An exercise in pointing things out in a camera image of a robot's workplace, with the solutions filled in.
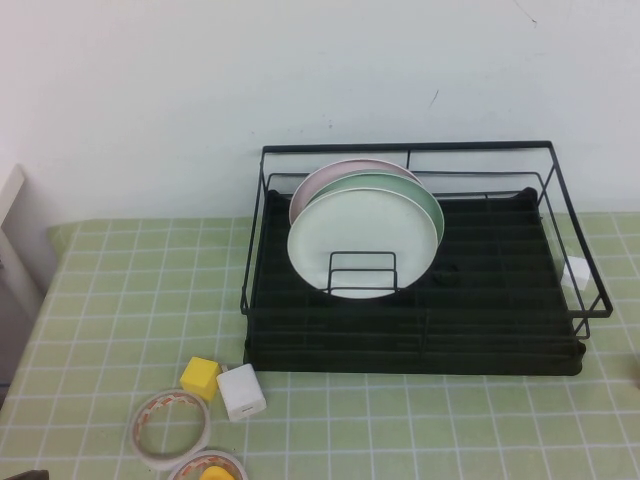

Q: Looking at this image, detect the white plate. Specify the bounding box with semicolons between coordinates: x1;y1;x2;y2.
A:
286;189;438;301

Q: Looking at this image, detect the pink plate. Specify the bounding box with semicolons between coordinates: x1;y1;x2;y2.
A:
288;158;424;226

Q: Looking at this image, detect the mint green plate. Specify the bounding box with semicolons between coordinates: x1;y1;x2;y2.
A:
314;169;446;251

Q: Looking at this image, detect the white charger adapter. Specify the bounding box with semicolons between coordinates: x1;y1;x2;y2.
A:
215;363;268;422

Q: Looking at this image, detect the yellow cube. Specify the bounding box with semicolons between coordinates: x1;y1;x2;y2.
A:
179;356;222;401

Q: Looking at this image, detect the green checked tablecloth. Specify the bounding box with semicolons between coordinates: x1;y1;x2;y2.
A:
0;212;640;480

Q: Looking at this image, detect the white tape roll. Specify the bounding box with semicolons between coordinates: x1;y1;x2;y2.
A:
166;448;248;480
131;389;211;472

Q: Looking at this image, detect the small white cube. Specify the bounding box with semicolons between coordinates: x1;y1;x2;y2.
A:
561;255;591;291

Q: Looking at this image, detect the white furniture board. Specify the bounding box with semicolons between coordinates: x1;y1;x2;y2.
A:
0;162;59;391

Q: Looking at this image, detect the black wire dish rack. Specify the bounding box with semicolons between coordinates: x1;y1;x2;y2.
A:
239;141;615;346

